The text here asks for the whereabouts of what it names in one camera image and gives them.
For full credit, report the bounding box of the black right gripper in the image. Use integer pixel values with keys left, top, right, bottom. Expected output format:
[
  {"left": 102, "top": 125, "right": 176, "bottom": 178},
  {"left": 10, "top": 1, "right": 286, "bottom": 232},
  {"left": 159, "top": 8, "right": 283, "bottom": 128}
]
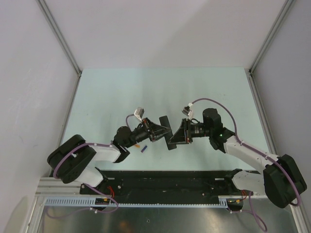
[{"left": 168, "top": 118, "right": 212, "bottom": 144}]

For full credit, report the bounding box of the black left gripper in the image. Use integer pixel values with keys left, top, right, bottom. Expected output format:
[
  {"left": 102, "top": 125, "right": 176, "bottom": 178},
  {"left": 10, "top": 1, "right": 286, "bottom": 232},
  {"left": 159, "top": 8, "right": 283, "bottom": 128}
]
[{"left": 125, "top": 118, "right": 172, "bottom": 149}]

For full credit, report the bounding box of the black remote control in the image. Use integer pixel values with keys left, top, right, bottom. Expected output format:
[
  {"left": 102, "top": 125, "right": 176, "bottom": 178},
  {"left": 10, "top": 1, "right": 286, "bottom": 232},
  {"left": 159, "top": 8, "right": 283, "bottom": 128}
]
[{"left": 158, "top": 116, "right": 178, "bottom": 150}]

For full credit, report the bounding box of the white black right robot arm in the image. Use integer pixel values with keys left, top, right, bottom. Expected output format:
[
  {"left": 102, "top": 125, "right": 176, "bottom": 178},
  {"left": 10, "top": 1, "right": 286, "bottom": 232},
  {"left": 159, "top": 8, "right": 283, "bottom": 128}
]
[{"left": 168, "top": 108, "right": 307, "bottom": 208}]

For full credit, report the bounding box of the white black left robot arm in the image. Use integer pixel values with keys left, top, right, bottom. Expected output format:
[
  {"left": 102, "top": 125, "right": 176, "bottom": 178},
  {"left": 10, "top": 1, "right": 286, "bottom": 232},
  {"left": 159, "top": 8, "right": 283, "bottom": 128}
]
[{"left": 47, "top": 118, "right": 172, "bottom": 194}]

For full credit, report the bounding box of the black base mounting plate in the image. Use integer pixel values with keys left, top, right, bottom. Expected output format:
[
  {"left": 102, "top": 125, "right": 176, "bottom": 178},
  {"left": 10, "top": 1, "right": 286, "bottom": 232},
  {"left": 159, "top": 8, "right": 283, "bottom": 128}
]
[{"left": 80, "top": 169, "right": 253, "bottom": 204}]

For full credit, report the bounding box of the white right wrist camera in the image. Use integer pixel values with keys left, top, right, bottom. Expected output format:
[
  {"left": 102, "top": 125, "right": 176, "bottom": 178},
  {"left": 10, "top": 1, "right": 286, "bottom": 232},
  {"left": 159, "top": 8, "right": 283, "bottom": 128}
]
[{"left": 182, "top": 102, "right": 194, "bottom": 119}]

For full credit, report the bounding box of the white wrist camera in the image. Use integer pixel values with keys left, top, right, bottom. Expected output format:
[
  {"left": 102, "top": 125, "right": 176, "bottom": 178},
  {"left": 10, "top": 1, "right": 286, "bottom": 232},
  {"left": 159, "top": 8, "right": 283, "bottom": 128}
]
[
  {"left": 134, "top": 107, "right": 144, "bottom": 122},
  {"left": 182, "top": 102, "right": 194, "bottom": 119}
]

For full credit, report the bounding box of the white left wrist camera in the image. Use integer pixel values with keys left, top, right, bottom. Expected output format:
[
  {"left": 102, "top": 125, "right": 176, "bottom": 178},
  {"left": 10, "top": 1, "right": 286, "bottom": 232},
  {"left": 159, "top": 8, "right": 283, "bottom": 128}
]
[{"left": 134, "top": 107, "right": 144, "bottom": 122}]

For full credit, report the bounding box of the grey slotted cable duct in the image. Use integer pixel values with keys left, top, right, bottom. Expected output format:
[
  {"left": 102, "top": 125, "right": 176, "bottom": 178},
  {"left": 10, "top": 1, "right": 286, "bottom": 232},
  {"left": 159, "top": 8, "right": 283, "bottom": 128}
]
[{"left": 44, "top": 197, "right": 243, "bottom": 208}]

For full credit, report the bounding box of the right aluminium frame post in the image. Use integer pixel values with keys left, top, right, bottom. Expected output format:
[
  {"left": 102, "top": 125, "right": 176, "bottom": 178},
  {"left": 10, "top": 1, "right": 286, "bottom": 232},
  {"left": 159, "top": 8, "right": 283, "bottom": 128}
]
[{"left": 247, "top": 0, "right": 296, "bottom": 73}]

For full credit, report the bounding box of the aluminium frame post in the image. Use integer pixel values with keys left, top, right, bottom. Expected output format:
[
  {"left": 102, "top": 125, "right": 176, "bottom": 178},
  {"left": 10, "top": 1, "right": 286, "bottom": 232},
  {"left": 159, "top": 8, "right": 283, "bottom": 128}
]
[
  {"left": 36, "top": 0, "right": 82, "bottom": 77},
  {"left": 247, "top": 0, "right": 296, "bottom": 73}
]

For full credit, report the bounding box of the left aluminium frame post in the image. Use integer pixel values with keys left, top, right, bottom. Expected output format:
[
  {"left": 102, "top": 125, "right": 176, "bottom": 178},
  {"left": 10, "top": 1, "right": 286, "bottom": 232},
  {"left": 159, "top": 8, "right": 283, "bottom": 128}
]
[{"left": 36, "top": 0, "right": 82, "bottom": 77}]

